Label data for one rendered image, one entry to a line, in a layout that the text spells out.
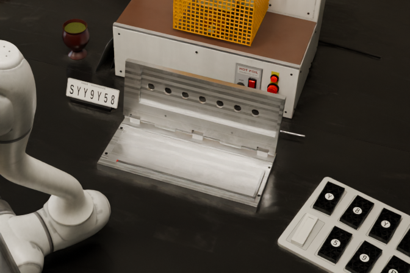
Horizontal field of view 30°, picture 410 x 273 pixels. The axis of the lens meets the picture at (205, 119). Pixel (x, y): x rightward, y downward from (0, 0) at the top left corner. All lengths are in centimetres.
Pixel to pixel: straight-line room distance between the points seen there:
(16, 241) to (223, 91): 67
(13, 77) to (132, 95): 89
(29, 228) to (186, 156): 52
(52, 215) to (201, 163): 48
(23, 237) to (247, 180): 61
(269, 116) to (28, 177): 74
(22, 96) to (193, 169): 84
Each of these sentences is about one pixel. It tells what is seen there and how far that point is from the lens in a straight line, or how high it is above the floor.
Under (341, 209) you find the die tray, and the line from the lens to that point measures 200.
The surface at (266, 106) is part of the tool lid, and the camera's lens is 200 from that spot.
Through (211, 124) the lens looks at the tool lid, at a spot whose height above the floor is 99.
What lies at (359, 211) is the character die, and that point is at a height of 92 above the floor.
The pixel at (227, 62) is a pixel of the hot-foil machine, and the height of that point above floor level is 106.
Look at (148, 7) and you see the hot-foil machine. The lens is 229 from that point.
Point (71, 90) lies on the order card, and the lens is 226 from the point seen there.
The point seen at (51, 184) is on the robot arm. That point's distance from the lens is 160.
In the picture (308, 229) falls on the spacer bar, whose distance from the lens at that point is 193.
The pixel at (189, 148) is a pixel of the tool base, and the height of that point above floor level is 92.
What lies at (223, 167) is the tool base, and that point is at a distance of 204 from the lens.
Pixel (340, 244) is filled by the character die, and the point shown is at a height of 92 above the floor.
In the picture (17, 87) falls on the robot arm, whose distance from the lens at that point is 126.
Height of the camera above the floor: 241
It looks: 43 degrees down
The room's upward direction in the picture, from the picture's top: 3 degrees clockwise
